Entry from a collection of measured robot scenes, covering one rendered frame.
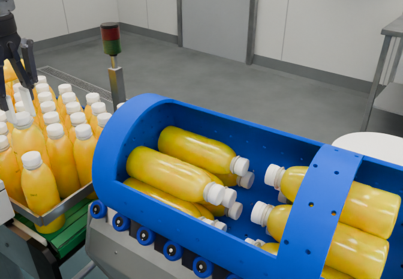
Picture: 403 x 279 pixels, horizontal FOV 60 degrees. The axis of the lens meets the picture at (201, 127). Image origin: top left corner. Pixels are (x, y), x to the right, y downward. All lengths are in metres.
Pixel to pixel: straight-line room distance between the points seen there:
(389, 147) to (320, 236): 0.57
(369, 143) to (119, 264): 0.73
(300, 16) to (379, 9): 0.80
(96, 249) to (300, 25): 3.57
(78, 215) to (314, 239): 0.64
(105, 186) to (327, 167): 0.42
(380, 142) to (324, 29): 3.05
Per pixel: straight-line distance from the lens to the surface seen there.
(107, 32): 1.28
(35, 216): 0.91
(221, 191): 0.67
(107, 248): 0.93
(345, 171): 0.58
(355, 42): 3.98
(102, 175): 0.73
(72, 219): 0.99
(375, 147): 1.05
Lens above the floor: 1.56
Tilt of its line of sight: 30 degrees down
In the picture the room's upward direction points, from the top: straight up
